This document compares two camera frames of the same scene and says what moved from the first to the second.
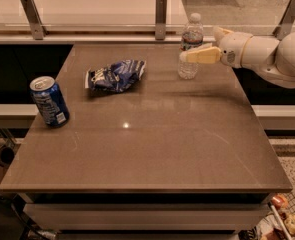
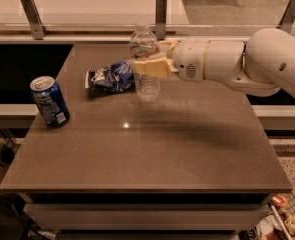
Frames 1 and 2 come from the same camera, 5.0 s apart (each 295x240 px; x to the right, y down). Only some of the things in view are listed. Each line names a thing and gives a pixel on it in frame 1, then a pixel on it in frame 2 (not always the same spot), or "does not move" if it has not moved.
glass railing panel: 143,9 does not move
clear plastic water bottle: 192,36 -> 144,46
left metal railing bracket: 33,17 does not move
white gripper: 233,49 -> 188,60
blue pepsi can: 50,101 does not move
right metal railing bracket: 288,17 does not move
